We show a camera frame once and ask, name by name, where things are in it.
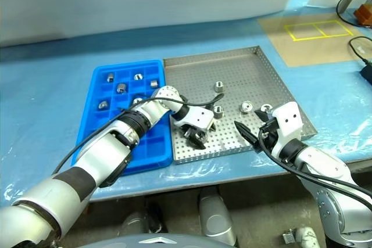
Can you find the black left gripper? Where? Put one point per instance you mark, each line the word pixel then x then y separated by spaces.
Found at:
pixel 187 129

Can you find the brown cardboard mat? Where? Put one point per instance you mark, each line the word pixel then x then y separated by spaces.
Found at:
pixel 305 50

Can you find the small metal roller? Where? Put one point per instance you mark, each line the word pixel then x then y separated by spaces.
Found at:
pixel 218 111
pixel 266 108
pixel 219 86
pixel 136 100
pixel 200 135
pixel 154 84
pixel 122 87
pixel 110 77
pixel 246 107
pixel 138 76
pixel 103 104

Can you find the white rounded object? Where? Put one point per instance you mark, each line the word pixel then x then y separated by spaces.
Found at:
pixel 308 237

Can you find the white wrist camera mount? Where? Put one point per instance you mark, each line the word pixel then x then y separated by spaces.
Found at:
pixel 199 117
pixel 287 120

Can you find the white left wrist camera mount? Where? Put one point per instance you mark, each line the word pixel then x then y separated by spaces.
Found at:
pixel 199 117

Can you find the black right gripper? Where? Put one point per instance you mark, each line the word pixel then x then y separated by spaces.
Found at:
pixel 268 132

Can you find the black power box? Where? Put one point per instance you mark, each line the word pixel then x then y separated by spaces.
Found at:
pixel 367 72

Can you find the orange brown block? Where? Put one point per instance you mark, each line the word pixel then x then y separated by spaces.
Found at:
pixel 364 14

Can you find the blue plastic compartment tray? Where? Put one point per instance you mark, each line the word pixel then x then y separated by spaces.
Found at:
pixel 157 149

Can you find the perforated steel tray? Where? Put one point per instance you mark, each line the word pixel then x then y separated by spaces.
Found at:
pixel 232 68

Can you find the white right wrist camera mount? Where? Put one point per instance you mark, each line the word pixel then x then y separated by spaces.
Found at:
pixel 287 120

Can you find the grey robot torso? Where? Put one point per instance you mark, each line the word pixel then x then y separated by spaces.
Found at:
pixel 162 242

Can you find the blue table cover sheet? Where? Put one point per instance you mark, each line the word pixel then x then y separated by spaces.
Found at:
pixel 43 100

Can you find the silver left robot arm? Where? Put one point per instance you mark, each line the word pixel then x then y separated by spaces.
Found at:
pixel 87 155

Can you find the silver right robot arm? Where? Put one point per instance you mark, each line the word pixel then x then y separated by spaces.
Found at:
pixel 325 166

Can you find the dark rounded shape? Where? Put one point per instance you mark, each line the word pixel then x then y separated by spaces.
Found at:
pixel 154 216

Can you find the grey rounded robot leg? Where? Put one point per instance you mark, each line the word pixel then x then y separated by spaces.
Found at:
pixel 135 223
pixel 216 219

